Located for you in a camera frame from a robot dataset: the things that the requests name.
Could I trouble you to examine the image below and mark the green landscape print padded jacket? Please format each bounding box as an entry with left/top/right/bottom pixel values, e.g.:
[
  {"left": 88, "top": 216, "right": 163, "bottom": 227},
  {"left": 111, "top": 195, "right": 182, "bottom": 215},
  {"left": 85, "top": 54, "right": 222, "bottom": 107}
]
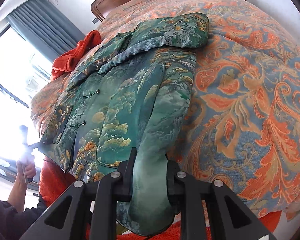
[{"left": 31, "top": 12, "right": 209, "bottom": 235}]

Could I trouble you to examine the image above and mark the person's left forearm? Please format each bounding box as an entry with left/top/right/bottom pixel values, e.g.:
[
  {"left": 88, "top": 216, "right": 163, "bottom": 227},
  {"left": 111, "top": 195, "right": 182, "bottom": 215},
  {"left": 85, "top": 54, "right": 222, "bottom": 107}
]
[{"left": 7, "top": 176, "right": 27, "bottom": 212}]

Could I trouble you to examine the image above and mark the person's left hand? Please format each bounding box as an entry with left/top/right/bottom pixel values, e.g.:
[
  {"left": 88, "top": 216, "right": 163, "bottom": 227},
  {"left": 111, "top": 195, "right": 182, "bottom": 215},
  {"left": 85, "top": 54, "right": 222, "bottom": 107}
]
[{"left": 16, "top": 155, "right": 36, "bottom": 184}]

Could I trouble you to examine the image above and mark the orange floral bed cover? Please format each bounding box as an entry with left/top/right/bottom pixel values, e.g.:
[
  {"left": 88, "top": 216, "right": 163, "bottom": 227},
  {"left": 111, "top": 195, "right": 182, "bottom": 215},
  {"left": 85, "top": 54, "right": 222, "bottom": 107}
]
[{"left": 29, "top": 0, "right": 300, "bottom": 240}]

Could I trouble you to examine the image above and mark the orange red knit sweater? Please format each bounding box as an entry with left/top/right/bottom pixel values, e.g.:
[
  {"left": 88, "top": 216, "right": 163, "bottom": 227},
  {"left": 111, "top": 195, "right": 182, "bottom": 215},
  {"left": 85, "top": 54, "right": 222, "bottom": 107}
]
[{"left": 51, "top": 30, "right": 101, "bottom": 81}]

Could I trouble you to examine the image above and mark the grey blue curtain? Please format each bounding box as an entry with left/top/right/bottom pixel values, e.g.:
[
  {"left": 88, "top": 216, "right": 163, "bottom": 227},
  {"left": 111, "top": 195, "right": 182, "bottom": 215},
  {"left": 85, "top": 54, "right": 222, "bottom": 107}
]
[{"left": 6, "top": 0, "right": 85, "bottom": 62}]

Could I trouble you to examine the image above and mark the window with black frame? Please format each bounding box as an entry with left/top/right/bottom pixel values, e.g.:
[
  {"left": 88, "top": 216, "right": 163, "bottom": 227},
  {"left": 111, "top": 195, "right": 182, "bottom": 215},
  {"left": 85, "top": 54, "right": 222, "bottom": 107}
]
[{"left": 0, "top": 24, "right": 52, "bottom": 182}]

